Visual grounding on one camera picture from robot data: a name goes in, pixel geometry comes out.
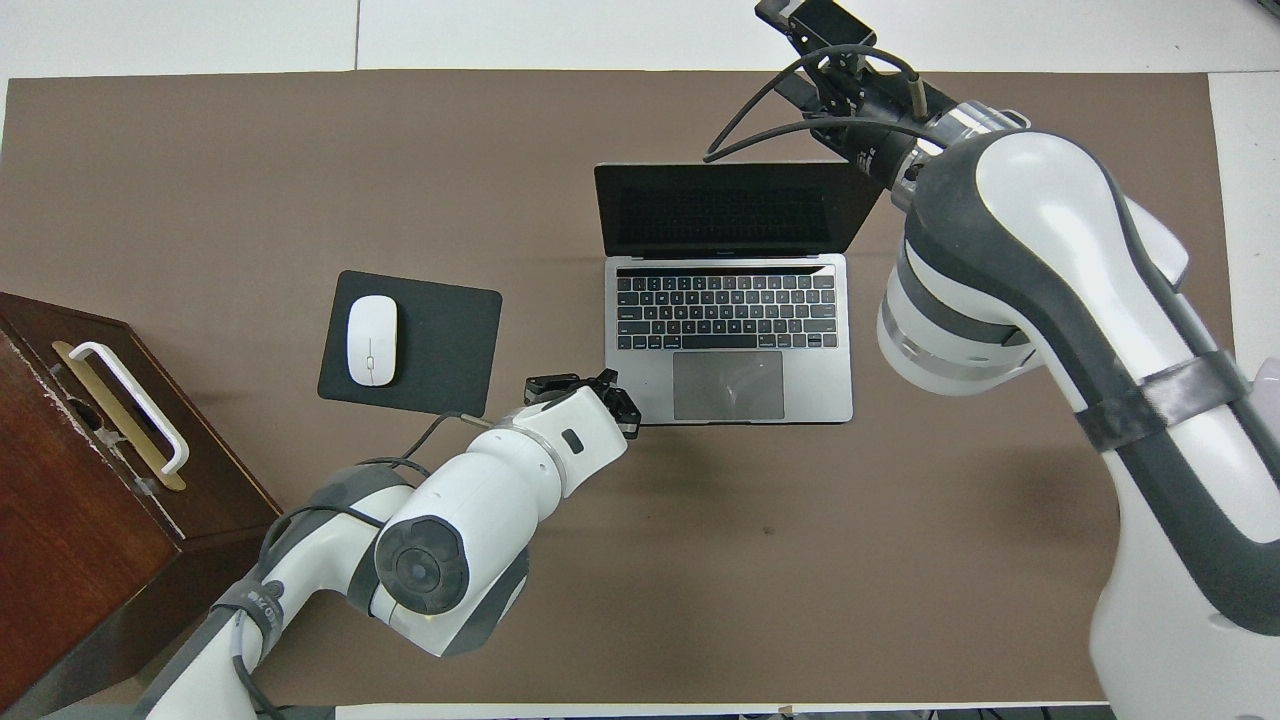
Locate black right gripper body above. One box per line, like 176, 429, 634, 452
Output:
800, 55, 956, 186

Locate silver laptop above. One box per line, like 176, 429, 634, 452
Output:
593, 162, 888, 426

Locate black mouse pad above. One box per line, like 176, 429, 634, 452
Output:
317, 270, 503, 421

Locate white computer mouse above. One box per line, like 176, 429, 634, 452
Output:
346, 295, 399, 388

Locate brown table mat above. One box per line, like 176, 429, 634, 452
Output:
0, 70, 1273, 706

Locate dark wooden box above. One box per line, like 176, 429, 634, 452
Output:
0, 292, 296, 716

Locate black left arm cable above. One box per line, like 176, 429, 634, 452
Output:
355, 412, 496, 479

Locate white box handle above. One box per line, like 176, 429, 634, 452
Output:
68, 342, 190, 475

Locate brass handle plate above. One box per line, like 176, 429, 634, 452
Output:
52, 340, 187, 493

